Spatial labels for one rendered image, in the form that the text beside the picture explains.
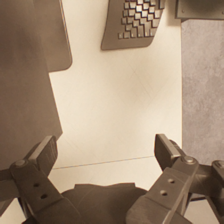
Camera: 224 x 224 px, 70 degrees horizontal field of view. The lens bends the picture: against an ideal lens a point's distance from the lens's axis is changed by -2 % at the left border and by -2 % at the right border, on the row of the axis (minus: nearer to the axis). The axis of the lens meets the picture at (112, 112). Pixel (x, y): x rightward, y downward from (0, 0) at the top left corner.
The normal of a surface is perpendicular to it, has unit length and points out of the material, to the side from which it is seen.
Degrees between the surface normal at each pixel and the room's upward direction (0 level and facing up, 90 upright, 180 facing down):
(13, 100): 86
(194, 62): 0
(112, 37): 5
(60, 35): 0
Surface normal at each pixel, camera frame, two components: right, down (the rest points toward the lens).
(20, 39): 0.99, -0.11
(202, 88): 0.03, 0.30
